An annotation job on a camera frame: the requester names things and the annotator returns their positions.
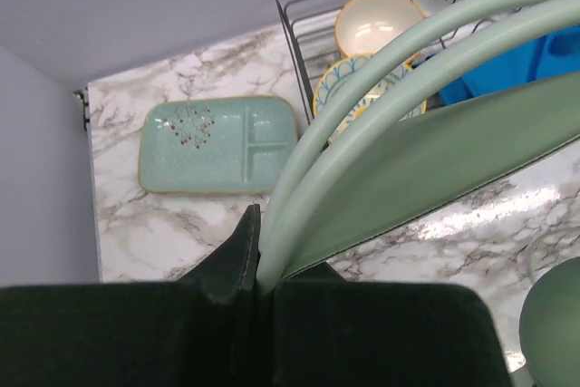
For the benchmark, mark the cream bowl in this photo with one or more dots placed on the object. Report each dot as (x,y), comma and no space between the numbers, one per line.
(366,26)

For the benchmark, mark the blue yellow patterned bowl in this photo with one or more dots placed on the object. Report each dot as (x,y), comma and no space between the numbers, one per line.
(339,74)

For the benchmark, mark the blue cloth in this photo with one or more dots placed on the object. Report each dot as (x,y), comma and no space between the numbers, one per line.
(550,55)

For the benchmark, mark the mint green headphones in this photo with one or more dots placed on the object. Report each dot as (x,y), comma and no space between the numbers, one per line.
(482,193)

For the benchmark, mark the aluminium rail frame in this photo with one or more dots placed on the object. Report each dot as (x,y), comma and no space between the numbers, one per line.
(82,95)

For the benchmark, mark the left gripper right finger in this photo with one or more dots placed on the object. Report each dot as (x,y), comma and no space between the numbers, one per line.
(332,332)

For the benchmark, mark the mint green rectangular tray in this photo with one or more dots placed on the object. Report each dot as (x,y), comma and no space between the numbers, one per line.
(236,145)

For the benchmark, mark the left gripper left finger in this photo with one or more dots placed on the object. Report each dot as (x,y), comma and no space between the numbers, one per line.
(193,331)

